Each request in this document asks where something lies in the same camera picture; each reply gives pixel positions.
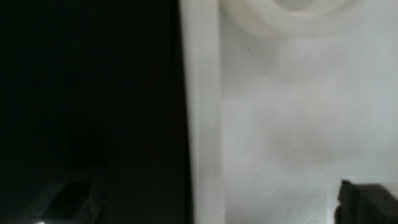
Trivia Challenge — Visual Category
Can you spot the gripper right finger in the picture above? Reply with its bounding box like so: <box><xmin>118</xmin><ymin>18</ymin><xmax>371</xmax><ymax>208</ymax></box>
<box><xmin>333</xmin><ymin>180</ymin><xmax>398</xmax><ymax>224</ymax></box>

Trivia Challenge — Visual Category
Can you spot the white square table top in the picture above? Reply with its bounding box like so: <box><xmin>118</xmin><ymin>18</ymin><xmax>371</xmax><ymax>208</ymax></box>
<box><xmin>179</xmin><ymin>0</ymin><xmax>398</xmax><ymax>224</ymax></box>

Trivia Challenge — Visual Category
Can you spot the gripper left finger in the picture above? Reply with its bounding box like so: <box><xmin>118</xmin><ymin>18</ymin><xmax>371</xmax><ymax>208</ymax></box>
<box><xmin>23</xmin><ymin>182</ymin><xmax>104</xmax><ymax>224</ymax></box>

